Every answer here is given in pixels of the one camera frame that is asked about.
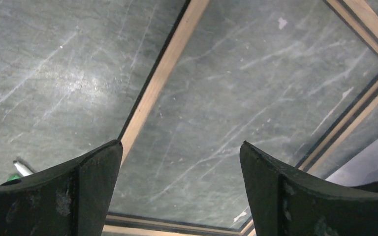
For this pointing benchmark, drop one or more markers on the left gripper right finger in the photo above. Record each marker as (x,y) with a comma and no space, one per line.
(286,201)

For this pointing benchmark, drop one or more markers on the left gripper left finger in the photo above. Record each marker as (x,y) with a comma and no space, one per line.
(69,199)

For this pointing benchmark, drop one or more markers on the green capped marker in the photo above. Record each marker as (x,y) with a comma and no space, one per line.
(23,169)

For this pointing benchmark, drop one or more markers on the black wooden picture frame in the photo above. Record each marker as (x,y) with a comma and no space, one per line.
(292,77)

